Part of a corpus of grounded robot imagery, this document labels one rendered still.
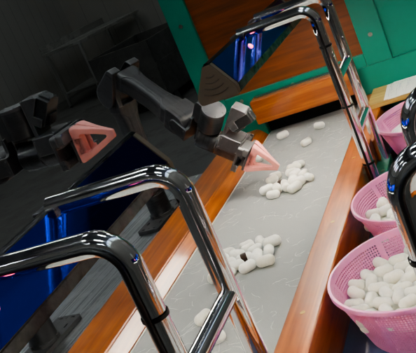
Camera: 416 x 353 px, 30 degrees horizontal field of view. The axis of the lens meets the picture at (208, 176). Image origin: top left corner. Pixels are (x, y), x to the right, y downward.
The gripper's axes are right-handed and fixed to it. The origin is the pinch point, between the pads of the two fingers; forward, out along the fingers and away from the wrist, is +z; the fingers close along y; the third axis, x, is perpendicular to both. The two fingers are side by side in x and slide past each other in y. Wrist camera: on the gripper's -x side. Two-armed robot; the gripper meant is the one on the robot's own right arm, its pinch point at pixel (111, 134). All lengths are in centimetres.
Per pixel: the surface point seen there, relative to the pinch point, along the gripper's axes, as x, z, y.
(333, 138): 33, 14, 68
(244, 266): 30.9, 13.7, 2.2
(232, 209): 32.9, -2.6, 35.4
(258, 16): -5, 14, 49
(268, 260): 31.1, 18.1, 3.3
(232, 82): 0.1, 19.7, 12.7
